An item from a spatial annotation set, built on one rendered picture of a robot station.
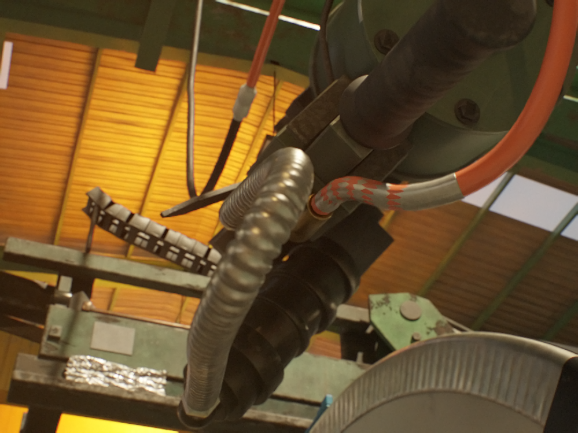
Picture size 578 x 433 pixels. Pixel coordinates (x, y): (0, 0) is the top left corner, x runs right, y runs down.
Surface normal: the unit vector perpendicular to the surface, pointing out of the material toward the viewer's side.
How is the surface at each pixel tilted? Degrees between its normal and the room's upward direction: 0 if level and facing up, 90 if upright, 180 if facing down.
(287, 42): 180
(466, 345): 91
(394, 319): 90
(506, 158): 134
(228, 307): 145
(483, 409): 90
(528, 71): 115
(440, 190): 121
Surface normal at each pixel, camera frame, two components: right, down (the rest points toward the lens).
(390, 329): 0.15, -0.65
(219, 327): 0.02, 0.36
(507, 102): 0.28, -0.25
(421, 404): -0.95, -0.22
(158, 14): 0.00, 0.75
